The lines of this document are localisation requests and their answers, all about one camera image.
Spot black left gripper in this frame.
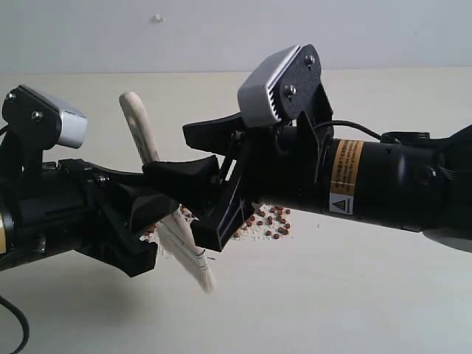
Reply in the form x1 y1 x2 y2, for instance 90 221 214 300
1 125 178 277

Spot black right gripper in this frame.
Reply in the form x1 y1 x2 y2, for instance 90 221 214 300
142 113 333 251

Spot wide white paint brush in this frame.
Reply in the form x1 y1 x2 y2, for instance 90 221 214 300
119 91 216 294

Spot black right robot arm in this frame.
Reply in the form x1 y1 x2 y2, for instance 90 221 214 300
143 114 471 252

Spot brown pellets and white crumbs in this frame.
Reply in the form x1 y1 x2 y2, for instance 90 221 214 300
140 204 292 254

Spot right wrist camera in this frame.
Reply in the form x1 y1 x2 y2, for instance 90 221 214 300
237 44 333 128

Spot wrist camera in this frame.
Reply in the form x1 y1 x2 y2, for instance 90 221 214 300
1 85 88 150
237 44 333 128

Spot black right camera cable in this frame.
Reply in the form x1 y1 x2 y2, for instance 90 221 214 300
313 119 406 148

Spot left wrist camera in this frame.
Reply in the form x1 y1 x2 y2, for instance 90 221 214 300
1 85 88 150

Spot white blob on wall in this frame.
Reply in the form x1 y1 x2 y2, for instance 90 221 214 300
150 13 165 24

